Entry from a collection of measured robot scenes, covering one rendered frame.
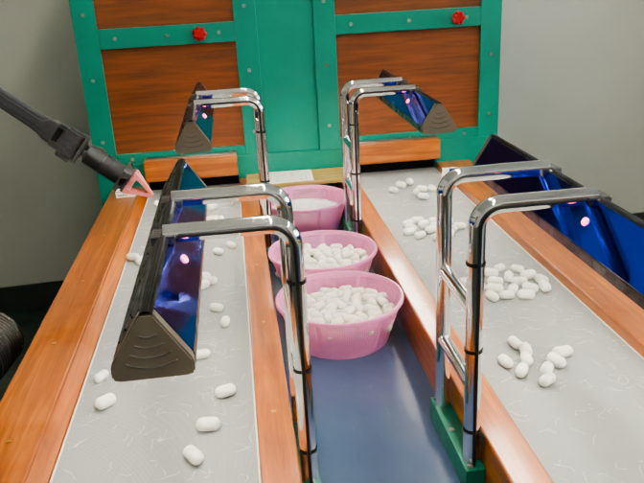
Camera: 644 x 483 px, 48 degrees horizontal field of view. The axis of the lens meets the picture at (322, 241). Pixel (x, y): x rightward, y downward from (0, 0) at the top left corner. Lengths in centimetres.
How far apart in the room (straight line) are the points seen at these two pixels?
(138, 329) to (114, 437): 52
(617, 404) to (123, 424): 79
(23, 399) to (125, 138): 131
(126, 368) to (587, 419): 74
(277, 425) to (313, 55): 153
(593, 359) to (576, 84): 257
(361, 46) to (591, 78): 168
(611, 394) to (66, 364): 94
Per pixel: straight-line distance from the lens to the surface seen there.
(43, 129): 206
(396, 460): 120
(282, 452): 108
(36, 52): 334
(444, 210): 110
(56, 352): 145
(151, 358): 73
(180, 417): 123
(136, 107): 245
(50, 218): 349
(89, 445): 121
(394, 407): 132
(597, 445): 116
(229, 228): 90
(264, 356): 132
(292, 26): 241
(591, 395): 127
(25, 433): 123
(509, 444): 110
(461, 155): 258
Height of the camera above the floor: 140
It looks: 20 degrees down
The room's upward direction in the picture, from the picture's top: 3 degrees counter-clockwise
